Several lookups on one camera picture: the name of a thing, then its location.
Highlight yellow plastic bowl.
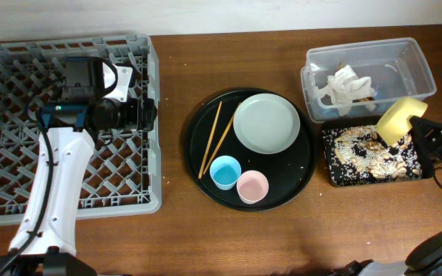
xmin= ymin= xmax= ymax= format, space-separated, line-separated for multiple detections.
xmin=376 ymin=97 xmax=428 ymax=146

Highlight rice and food scraps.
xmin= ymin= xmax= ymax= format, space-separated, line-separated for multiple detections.
xmin=326 ymin=125 xmax=422 ymax=184

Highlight white napkin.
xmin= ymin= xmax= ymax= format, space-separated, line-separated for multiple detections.
xmin=318 ymin=65 xmax=378 ymax=117

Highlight pink plastic cup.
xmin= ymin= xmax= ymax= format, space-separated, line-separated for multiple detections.
xmin=236 ymin=170 xmax=269 ymax=204

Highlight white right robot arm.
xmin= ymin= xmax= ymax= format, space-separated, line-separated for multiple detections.
xmin=331 ymin=116 xmax=442 ymax=276

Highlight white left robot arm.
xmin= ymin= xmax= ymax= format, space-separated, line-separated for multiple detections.
xmin=0 ymin=57 xmax=157 ymax=275

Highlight grey plastic dishwasher rack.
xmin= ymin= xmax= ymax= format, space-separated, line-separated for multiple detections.
xmin=0 ymin=34 xmax=162 ymax=226

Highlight left wooden chopstick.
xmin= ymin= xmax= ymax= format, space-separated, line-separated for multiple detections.
xmin=197 ymin=101 xmax=223 ymax=179

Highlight wooden chopstick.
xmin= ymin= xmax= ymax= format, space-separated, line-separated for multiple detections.
xmin=201 ymin=103 xmax=240 ymax=176
xmin=197 ymin=101 xmax=223 ymax=179

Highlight black rectangular tray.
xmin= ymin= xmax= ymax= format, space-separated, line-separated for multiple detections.
xmin=319 ymin=113 xmax=436 ymax=188

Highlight right wooden chopstick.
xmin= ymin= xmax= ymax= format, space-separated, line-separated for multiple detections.
xmin=201 ymin=103 xmax=240 ymax=176

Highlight clear plastic bin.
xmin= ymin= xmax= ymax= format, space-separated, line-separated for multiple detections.
xmin=301 ymin=38 xmax=437 ymax=123

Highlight blue plastic cup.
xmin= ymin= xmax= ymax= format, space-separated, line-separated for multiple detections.
xmin=209 ymin=156 xmax=242 ymax=190

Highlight grey round plate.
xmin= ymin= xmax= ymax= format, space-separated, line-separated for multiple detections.
xmin=233 ymin=93 xmax=301 ymax=155

